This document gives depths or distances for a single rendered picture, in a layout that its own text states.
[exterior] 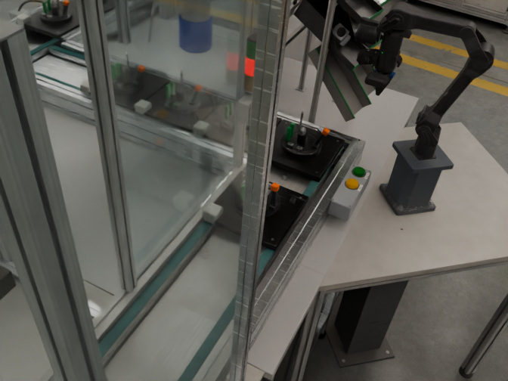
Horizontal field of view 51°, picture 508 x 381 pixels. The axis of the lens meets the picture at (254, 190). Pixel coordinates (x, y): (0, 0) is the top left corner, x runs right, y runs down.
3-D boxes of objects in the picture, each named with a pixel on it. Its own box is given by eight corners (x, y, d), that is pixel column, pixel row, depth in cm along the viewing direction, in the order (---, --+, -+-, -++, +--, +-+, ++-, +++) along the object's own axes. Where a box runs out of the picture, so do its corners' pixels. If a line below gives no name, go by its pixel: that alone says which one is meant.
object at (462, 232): (568, 252, 172) (573, 246, 171) (309, 294, 152) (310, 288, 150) (458, 128, 222) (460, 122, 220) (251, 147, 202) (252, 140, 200)
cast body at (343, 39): (349, 39, 182) (353, 32, 175) (341, 48, 182) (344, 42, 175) (331, 23, 182) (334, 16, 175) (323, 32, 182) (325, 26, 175)
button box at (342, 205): (367, 184, 180) (372, 170, 175) (347, 221, 165) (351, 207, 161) (348, 177, 182) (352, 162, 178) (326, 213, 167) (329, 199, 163)
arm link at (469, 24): (487, 57, 147) (502, 20, 140) (486, 70, 141) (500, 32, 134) (385, 33, 154) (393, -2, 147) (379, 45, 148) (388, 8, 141)
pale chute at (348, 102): (362, 107, 199) (372, 103, 196) (345, 122, 191) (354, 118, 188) (326, 41, 194) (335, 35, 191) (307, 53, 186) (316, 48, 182)
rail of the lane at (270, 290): (360, 162, 195) (366, 138, 187) (249, 351, 134) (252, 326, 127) (345, 157, 196) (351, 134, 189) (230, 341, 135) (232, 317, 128)
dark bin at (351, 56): (369, 58, 186) (381, 43, 181) (351, 71, 178) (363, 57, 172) (314, 4, 189) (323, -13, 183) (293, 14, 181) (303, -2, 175)
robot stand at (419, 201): (435, 211, 178) (454, 165, 165) (396, 216, 175) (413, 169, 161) (416, 182, 188) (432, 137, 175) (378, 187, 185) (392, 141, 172)
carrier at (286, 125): (344, 144, 187) (351, 115, 179) (318, 182, 171) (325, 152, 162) (282, 123, 194) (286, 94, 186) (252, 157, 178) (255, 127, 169)
